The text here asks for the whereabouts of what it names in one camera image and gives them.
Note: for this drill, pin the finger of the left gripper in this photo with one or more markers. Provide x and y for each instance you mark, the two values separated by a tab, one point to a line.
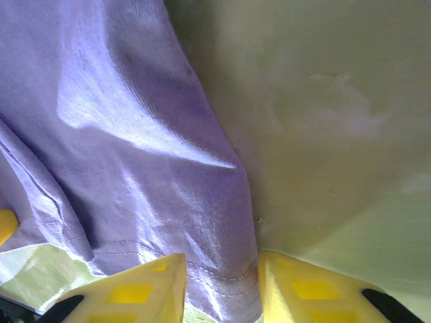
6	225

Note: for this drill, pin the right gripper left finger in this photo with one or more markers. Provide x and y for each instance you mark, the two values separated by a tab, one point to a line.
134	296

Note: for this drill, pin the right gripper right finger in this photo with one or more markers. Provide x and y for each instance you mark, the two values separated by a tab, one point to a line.
313	296

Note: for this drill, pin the purple t-shirt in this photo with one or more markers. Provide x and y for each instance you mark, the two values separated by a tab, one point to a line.
118	134

